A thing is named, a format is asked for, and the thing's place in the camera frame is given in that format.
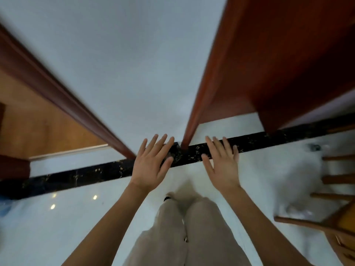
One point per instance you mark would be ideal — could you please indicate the beige trousers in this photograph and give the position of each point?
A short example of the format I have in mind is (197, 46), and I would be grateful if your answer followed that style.
(194, 232)

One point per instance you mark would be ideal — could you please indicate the person's left hand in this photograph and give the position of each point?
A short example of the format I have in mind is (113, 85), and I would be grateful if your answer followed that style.
(147, 168)

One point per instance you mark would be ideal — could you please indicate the person's left forearm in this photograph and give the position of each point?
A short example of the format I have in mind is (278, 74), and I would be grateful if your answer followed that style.
(111, 227)

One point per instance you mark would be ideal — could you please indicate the orange wooden chair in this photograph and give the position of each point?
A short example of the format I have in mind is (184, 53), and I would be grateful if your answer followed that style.
(341, 227)

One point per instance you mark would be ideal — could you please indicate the person's right forearm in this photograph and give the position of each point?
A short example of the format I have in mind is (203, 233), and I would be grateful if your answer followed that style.
(260, 227)

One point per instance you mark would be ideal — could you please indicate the dark red wooden door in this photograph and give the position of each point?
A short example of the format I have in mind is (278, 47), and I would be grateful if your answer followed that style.
(277, 52)

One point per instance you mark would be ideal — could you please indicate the dark red door frame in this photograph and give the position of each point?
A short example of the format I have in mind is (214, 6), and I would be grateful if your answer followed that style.
(69, 102)

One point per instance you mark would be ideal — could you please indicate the person's right hand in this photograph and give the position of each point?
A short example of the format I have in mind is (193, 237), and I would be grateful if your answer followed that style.
(224, 171)

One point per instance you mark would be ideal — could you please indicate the black and white shoe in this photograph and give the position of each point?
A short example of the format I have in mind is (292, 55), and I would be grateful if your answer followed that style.
(167, 198)

